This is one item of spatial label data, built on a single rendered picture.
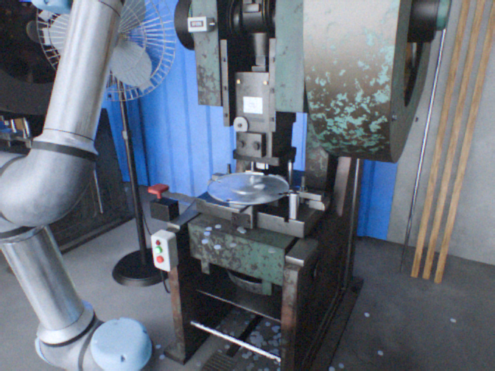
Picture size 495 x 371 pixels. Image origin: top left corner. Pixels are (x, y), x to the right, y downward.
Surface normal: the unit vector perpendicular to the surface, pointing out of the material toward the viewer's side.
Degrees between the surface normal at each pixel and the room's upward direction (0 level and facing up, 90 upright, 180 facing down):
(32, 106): 90
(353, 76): 109
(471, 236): 90
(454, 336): 0
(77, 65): 65
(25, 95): 90
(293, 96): 90
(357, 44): 101
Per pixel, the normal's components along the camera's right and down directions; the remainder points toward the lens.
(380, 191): -0.49, 0.32
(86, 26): 0.23, -0.07
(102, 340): 0.11, -0.91
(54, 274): 0.88, 0.18
